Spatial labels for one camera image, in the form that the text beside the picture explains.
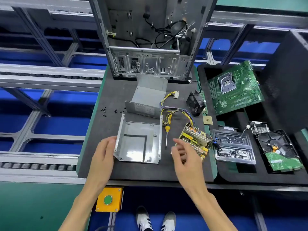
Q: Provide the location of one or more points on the person's left hand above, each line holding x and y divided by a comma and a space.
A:
101, 163

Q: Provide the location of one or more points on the person's right hand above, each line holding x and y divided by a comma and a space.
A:
190, 166

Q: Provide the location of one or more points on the power supply metal base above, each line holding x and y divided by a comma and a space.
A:
139, 146

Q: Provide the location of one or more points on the small black screws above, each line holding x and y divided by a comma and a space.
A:
114, 111

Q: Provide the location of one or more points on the person's right forearm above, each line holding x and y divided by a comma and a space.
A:
211, 211

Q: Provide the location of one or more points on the person's left forearm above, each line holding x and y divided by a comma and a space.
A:
82, 209

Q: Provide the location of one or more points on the person's right shoe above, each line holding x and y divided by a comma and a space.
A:
168, 222

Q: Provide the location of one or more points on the person's shoe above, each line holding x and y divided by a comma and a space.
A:
168, 222
144, 219

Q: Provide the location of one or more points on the person's left shoe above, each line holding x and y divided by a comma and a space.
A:
144, 219

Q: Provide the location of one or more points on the grey power supply cover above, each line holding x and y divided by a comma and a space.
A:
149, 96

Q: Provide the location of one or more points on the black foam work mat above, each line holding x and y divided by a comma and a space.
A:
96, 151

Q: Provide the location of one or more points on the yellow button box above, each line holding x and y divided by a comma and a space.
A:
108, 199

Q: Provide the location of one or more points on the clear plastic screw tray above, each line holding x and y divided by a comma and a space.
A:
234, 149

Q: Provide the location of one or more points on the small square processor chip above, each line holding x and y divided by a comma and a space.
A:
208, 119

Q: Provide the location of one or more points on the black cooling fan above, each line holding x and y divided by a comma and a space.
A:
195, 103

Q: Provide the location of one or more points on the silver heatsink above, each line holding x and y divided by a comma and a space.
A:
259, 128

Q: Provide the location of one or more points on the green motherboard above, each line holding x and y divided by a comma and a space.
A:
238, 91

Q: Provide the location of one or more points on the black hard disk drive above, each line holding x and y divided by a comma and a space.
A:
279, 149

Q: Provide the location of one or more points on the silver computer tower chassis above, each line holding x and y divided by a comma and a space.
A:
144, 62

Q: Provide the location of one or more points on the black foam parts tray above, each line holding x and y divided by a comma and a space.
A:
284, 84

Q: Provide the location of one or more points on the aluminium conveyor frame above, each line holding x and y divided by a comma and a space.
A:
48, 77

